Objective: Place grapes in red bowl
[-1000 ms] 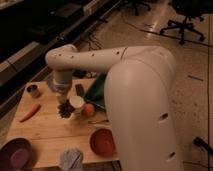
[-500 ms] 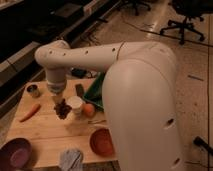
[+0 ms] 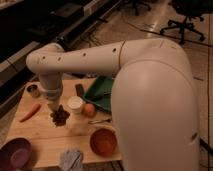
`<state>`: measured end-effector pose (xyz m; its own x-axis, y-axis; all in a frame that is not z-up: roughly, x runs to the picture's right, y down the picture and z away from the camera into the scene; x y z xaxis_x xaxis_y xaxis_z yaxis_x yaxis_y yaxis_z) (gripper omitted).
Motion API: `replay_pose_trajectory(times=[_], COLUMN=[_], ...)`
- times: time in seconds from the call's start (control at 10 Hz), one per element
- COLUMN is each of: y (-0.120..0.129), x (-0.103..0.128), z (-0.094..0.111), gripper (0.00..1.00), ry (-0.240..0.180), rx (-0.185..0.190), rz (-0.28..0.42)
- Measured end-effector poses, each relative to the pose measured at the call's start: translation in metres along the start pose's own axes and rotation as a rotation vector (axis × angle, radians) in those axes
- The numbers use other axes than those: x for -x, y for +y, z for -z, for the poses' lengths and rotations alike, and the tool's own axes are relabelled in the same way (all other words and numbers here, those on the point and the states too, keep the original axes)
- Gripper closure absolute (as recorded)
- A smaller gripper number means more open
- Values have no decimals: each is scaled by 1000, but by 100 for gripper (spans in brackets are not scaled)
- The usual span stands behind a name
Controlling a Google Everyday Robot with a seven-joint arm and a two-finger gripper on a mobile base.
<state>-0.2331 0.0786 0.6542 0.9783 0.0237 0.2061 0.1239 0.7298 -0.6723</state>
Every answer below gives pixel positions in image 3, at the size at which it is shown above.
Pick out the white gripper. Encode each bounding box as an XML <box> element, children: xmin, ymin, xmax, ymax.
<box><xmin>43</xmin><ymin>89</ymin><xmax>62</xmax><ymax>111</ymax></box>

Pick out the dark purple grape bunch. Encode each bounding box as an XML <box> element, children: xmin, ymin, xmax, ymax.
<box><xmin>50</xmin><ymin>105</ymin><xmax>70</xmax><ymax>126</ymax></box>

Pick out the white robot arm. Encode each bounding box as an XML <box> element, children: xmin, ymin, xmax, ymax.
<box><xmin>26</xmin><ymin>38</ymin><xmax>199</xmax><ymax>171</ymax></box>

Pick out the red bowl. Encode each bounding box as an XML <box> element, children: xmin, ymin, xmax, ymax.
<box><xmin>90</xmin><ymin>128</ymin><xmax>117</xmax><ymax>157</ymax></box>

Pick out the purple bowl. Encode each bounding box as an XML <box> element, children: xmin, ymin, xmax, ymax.
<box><xmin>0</xmin><ymin>138</ymin><xmax>32</xmax><ymax>171</ymax></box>

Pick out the small metal can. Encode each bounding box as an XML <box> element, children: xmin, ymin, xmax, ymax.
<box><xmin>27</xmin><ymin>84</ymin><xmax>40</xmax><ymax>98</ymax></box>

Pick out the orange carrot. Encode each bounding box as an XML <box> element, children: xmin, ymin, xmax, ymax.
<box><xmin>19</xmin><ymin>104</ymin><xmax>41</xmax><ymax>122</ymax></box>

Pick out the dark small block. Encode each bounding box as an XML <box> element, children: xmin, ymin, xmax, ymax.
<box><xmin>75</xmin><ymin>84</ymin><xmax>84</xmax><ymax>97</ymax></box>

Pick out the orange fruit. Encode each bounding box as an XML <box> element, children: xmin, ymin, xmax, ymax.
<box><xmin>83</xmin><ymin>103</ymin><xmax>96</xmax><ymax>118</ymax></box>

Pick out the metal fork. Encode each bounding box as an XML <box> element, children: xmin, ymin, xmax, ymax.
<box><xmin>88</xmin><ymin>118</ymin><xmax>112</xmax><ymax>124</ymax></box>

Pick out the grey cloth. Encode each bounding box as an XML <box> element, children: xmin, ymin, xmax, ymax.
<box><xmin>59</xmin><ymin>149</ymin><xmax>83</xmax><ymax>171</ymax></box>

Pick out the black office chair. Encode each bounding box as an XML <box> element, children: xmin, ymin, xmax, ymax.
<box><xmin>160</xmin><ymin>0</ymin><xmax>213</xmax><ymax>44</ymax></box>

